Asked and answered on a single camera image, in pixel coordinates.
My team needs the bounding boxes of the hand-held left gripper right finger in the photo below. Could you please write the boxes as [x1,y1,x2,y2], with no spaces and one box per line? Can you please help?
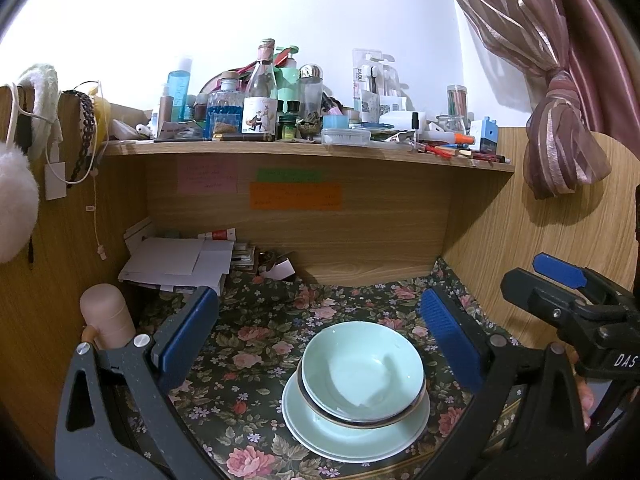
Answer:
[415,287,583,480]

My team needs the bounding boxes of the orange sticky note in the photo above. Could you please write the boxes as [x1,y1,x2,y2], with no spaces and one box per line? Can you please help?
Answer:
[249,182,343,211]

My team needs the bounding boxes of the bunch of red pens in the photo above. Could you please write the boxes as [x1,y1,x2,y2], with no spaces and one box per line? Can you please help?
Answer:
[415,141,512,164]

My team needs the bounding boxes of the stack of small cards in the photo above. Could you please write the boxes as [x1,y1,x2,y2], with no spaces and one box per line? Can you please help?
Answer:
[232,242,258,273]

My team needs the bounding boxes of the yellow headband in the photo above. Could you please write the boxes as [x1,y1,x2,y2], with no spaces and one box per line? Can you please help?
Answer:
[92,97,112,144]

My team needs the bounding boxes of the pale pink cylinder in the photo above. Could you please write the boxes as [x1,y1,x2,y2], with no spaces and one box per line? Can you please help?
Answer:
[80,284,137,351]

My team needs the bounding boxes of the small white box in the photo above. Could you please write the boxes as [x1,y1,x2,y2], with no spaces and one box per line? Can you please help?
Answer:
[257,252,296,281]

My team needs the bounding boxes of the white fluffy earmuffs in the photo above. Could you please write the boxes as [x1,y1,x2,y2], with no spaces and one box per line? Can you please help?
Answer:
[0,63,62,264]

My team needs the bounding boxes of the light green bowl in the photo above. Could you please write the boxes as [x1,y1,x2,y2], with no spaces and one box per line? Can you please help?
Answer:
[301,321,427,423]

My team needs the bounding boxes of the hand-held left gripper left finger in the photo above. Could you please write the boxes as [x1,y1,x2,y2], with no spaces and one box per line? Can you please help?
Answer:
[55,286,221,480]

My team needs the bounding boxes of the clear plastic case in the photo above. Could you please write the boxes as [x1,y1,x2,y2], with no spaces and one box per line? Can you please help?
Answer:
[321,128,372,147]

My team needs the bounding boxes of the clear bottle with fox label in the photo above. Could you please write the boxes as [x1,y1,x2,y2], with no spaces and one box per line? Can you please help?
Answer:
[242,38,279,142]

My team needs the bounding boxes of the pink sticky note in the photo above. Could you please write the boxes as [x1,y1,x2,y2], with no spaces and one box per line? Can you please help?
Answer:
[177,162,237,195]

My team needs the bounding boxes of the striped pink curtain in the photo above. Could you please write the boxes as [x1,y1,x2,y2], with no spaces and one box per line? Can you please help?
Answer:
[437,0,640,201]

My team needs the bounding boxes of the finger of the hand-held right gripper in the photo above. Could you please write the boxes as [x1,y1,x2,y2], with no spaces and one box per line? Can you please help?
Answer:
[500,268,631,356]
[532,252,640,311]

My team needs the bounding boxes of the toothbrush blister package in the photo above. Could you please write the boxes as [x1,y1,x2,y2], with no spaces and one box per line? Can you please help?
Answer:
[352,49,408,123]

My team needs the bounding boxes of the green sticky note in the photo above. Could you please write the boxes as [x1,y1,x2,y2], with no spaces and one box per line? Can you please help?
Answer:
[257,169,323,183]

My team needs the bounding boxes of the glass jar with blue liquid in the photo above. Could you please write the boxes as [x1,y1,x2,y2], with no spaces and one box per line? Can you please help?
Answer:
[206,71,241,140]

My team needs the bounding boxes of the light green plate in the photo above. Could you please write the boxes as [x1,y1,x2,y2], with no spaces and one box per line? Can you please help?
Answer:
[281,372,432,462]

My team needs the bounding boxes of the clear bottle with silver cap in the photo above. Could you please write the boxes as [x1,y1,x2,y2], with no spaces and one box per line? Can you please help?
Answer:
[298,64,323,121]

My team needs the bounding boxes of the empty glass jar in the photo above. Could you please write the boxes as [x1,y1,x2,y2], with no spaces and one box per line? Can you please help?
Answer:
[436,115,468,136]

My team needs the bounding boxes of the blue pencil sharpener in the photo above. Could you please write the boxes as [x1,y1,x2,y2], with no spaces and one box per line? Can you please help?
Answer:
[470,117,500,153]

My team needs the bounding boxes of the green pump bottle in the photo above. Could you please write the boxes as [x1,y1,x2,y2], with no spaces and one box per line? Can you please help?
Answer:
[274,46,301,106]

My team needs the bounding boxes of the white rectangular box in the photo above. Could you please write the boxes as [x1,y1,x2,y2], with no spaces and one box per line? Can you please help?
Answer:
[379,110,427,133]

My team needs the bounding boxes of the stack of white papers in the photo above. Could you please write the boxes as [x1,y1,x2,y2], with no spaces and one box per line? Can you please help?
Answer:
[118,237,235,297]

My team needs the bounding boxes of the tall blue liquid bottle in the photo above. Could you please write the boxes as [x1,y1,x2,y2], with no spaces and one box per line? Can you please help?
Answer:
[167,57,193,122]

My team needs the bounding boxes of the white cable with adapter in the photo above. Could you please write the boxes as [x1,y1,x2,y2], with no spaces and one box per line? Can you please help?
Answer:
[7,81,104,202]

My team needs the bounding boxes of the brown studded headband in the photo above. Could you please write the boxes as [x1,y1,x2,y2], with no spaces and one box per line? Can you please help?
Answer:
[62,91,97,184]

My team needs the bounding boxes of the floral tablecloth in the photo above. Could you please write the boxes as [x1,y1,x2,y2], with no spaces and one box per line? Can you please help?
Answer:
[132,257,526,480]

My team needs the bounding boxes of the white cardboard box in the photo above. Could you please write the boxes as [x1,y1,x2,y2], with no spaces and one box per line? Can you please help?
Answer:
[124,216,157,256]

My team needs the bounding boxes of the person's right hand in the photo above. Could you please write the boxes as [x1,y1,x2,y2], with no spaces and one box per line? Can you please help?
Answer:
[570,352,597,431]

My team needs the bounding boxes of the small dark green bottle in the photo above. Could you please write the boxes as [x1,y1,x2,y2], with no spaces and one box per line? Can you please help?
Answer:
[277,100,301,140]

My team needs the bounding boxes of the thin hanging earphone cord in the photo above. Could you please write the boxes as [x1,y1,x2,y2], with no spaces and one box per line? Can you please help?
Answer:
[91,170,108,261]

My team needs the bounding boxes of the clear tube of pencils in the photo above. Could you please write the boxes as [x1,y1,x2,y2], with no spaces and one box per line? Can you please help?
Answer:
[446,85,470,118]

